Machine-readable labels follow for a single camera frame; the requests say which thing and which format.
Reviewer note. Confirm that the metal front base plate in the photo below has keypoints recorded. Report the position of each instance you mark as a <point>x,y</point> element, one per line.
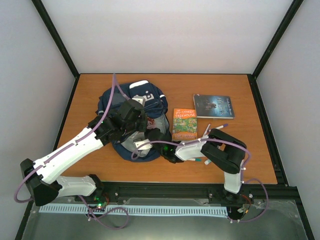
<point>168,219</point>

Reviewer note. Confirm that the purple capped white marker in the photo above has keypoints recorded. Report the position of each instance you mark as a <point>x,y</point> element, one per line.
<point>222,126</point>

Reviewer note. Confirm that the dark blue hardcover book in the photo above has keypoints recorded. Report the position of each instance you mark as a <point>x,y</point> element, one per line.
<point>213,106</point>

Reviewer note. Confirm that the red capped white marker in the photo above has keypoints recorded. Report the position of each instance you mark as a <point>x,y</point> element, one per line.
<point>206,130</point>

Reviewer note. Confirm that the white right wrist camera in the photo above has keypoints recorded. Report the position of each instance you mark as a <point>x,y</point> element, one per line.
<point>143,145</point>

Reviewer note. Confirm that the navy blue student backpack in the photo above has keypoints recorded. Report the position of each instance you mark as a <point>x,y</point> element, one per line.
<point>155,108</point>

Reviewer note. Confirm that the green white glue stick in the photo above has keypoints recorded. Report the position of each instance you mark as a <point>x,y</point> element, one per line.
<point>207,162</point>

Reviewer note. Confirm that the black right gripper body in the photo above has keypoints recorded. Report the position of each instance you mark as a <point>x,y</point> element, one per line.
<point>162,153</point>

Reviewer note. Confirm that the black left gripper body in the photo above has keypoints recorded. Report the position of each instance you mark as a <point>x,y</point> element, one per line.
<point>141,127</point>

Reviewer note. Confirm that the orange Treehouse paperback book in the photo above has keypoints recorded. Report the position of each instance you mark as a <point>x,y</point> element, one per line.
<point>185,124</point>

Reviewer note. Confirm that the light blue slotted cable duct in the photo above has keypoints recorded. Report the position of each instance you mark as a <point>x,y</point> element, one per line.
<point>143,210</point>

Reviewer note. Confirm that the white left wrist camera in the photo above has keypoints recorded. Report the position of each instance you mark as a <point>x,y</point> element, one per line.
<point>140,99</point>

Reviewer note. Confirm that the black right frame post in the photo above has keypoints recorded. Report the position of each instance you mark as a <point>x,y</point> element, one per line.
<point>281,29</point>

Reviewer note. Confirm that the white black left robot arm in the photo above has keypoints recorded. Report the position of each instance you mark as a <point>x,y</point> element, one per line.
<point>43,177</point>

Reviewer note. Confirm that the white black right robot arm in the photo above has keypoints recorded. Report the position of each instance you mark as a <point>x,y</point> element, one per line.
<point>228,153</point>

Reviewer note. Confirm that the black left frame post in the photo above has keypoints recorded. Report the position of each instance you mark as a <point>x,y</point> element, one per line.
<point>45,17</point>

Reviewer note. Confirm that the pink Taming of Shrew book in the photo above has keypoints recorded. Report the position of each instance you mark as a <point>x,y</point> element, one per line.
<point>151,123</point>

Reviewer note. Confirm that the black frame post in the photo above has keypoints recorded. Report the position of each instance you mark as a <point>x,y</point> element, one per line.
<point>281,29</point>
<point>45,17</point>

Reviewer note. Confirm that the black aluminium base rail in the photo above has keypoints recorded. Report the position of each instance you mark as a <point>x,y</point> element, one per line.
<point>213,192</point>

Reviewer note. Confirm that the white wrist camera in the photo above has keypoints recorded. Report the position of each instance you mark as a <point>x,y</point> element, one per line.
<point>143,145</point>
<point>140,99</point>

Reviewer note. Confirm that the green capped white marker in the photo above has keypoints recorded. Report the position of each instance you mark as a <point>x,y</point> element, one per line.
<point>194,159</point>

